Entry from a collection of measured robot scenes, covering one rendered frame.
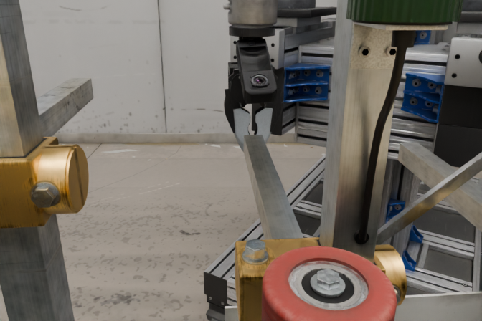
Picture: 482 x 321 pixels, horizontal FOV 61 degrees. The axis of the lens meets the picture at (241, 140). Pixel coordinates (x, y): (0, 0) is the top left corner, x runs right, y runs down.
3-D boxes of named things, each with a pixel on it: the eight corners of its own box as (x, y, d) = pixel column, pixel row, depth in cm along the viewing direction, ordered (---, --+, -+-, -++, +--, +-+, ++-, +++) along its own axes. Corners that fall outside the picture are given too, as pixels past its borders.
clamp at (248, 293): (234, 286, 37) (234, 239, 35) (378, 279, 38) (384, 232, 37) (239, 335, 32) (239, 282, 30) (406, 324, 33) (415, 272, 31)
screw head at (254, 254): (241, 249, 34) (241, 237, 34) (266, 248, 34) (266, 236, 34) (243, 265, 32) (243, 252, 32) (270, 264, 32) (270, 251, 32)
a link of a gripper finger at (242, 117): (249, 147, 73) (249, 97, 70) (252, 160, 67) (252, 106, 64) (231, 148, 72) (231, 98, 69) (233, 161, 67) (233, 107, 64)
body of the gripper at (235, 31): (270, 95, 72) (271, 24, 67) (277, 107, 63) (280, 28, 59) (226, 96, 71) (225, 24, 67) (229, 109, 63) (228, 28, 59)
